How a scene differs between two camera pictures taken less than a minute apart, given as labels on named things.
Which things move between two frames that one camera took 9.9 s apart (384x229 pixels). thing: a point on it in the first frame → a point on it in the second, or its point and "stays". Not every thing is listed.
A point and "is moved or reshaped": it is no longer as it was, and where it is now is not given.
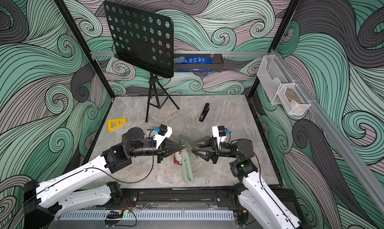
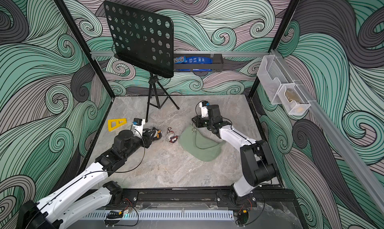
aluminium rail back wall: (197, 53) stays
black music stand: (143, 39) stays
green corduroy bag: (187, 155) → (201, 143)
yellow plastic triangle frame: (117, 124) stays
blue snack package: (193, 60) stays
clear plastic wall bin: (281, 87) stays
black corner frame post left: (80, 39) stays
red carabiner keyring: (176, 161) is moved or reshaped
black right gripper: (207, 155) → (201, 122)
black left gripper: (167, 145) → (146, 141)
